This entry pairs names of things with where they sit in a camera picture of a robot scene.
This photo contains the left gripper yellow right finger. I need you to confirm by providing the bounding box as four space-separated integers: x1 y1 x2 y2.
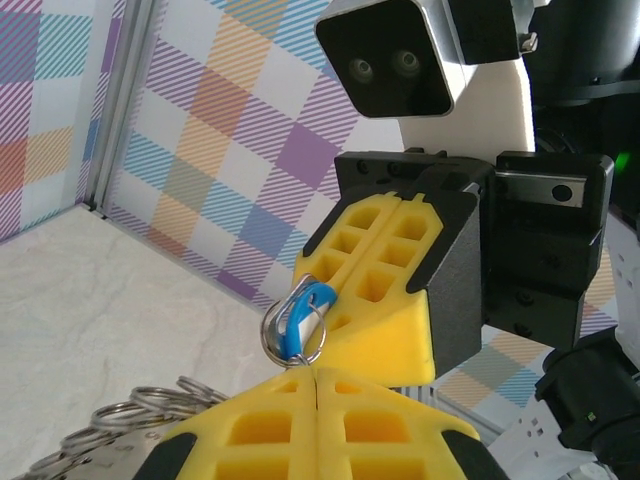
314 367 507 480

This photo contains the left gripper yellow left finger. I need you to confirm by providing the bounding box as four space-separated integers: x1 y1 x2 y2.
130 371 320 480

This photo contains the key with blue tag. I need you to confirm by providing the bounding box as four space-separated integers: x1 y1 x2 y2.
259 273 339 369

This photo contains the metal band with key rings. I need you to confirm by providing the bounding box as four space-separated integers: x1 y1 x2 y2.
27 374 231 480

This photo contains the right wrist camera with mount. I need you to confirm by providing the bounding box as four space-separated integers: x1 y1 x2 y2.
313 0 540 151

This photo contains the aluminium corner post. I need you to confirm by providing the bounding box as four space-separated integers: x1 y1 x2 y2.
89 0 169 219

